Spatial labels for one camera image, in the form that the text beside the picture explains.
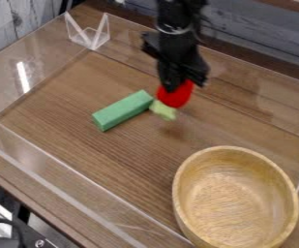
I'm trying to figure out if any wooden bowl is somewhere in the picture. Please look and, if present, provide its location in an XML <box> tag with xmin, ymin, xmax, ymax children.
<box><xmin>172</xmin><ymin>145</ymin><xmax>299</xmax><ymax>248</ymax></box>

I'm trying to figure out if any black device with knob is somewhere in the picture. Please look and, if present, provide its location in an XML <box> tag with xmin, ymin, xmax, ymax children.
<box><xmin>0</xmin><ymin>219</ymin><xmax>59</xmax><ymax>248</ymax></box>

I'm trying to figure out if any red plush strawberry toy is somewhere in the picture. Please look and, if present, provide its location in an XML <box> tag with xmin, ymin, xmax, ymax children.
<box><xmin>149</xmin><ymin>79</ymin><xmax>193</xmax><ymax>121</ymax></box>

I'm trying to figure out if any green foam block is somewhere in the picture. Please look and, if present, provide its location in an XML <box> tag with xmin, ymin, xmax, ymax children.
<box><xmin>92</xmin><ymin>90</ymin><xmax>152</xmax><ymax>132</ymax></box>

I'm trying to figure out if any clear acrylic enclosure wall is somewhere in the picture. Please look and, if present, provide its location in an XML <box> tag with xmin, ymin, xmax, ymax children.
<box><xmin>0</xmin><ymin>9</ymin><xmax>299</xmax><ymax>248</ymax></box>

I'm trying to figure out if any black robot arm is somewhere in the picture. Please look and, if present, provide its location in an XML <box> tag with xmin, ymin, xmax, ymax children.
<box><xmin>141</xmin><ymin>0</ymin><xmax>209</xmax><ymax>93</ymax></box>

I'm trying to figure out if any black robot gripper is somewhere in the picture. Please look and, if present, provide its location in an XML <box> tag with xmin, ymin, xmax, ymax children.
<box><xmin>141</xmin><ymin>30</ymin><xmax>209</xmax><ymax>93</ymax></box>

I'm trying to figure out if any black cable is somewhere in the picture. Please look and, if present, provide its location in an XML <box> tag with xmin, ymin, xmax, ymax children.
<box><xmin>0</xmin><ymin>218</ymin><xmax>25</xmax><ymax>248</ymax></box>

